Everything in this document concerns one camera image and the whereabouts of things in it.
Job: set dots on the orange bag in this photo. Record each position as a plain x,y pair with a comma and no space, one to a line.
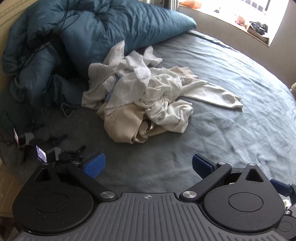
190,3

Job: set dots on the grey curtain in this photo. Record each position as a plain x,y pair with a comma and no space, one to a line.
173,4

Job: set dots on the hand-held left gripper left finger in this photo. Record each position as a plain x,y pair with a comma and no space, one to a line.
94,165

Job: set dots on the grey bed blanket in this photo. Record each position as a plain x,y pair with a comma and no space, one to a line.
231,139

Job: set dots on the white shirt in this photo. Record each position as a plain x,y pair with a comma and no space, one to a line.
131,76

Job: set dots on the cardboard box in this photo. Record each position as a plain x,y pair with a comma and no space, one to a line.
251,32

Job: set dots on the cream bedpost finial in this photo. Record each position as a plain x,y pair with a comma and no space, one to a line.
294,88

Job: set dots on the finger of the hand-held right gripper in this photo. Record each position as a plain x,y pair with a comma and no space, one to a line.
278,185

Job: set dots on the pink pot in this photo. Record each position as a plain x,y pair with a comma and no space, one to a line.
240,19

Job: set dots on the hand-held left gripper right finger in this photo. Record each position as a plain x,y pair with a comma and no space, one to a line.
202,165

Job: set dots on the small camera with lit screen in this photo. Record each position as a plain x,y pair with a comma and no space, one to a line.
23,139
49,151

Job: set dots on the black clamp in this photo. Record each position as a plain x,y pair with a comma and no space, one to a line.
71,154

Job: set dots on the blue duvet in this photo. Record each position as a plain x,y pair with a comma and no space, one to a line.
115,23

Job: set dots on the black shoes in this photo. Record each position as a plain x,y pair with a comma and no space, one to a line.
259,27

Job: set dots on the off-white shirt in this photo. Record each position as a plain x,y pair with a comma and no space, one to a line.
97,92

